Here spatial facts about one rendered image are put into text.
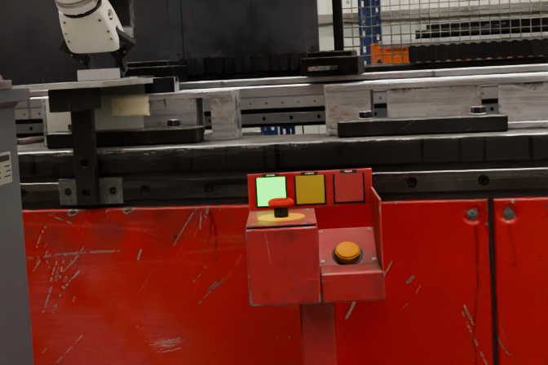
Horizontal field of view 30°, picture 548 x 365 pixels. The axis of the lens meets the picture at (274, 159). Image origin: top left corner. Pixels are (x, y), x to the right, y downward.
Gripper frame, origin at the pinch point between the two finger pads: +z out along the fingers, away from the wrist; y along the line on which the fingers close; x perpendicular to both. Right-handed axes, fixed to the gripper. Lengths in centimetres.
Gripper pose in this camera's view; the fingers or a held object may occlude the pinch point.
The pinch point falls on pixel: (105, 68)
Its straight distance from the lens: 198.2
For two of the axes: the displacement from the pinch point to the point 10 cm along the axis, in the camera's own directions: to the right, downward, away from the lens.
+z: 1.7, 6.9, 7.0
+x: -1.2, 7.2, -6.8
